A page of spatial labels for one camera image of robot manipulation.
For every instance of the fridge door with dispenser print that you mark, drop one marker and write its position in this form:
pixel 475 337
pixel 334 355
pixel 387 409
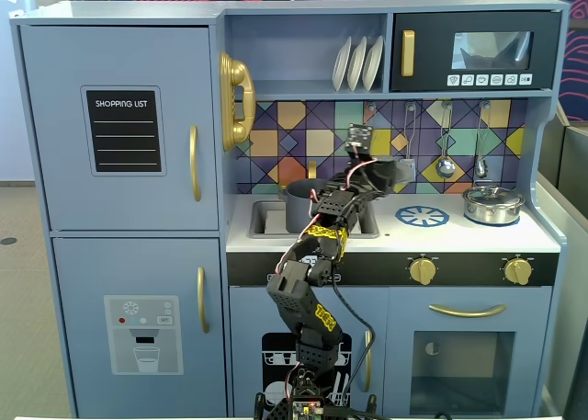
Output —
pixel 78 277

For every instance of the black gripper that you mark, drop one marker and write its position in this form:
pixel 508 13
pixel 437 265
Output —
pixel 396 168

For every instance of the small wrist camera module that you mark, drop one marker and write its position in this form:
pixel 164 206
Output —
pixel 359 137

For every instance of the shiny steel pot lid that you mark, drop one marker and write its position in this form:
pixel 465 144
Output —
pixel 491 194

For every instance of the black table clamp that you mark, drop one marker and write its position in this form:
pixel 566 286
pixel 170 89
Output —
pixel 371 404
pixel 259 404

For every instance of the gold toy telephone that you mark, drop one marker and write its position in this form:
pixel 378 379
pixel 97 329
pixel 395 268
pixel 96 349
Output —
pixel 236 71

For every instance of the fridge door with shopping list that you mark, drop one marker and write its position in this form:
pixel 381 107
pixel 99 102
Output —
pixel 55 116

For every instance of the steel ladle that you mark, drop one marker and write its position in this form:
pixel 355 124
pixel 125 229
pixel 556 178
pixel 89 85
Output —
pixel 444 167

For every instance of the gray desk divider panel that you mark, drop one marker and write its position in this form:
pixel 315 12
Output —
pixel 560 254

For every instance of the gold toy faucet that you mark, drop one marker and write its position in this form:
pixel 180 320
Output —
pixel 312 169

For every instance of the gold stove knob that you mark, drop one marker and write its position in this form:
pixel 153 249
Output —
pixel 422 270
pixel 517 270

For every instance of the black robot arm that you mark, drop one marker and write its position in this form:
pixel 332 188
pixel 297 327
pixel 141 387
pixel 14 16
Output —
pixel 303 300

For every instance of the gray toy sink basin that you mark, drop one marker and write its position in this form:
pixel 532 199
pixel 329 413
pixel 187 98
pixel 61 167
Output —
pixel 266 218

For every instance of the steel spatula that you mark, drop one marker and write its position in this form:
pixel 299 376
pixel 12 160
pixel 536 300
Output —
pixel 408 169

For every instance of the dishwasher door with cutlery print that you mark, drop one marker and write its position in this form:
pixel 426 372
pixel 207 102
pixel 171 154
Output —
pixel 248 309

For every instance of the blue wooden toy kitchen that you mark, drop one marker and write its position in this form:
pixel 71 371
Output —
pixel 542 162

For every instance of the gray pot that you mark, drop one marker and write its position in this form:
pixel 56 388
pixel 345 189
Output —
pixel 298 208

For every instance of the oven door with window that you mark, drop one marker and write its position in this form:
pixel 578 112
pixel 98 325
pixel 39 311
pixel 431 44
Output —
pixel 399 309

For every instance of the white toy plate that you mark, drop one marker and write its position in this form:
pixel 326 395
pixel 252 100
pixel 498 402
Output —
pixel 373 61
pixel 341 66
pixel 357 64

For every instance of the black microwave door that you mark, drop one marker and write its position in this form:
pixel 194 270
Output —
pixel 432 48

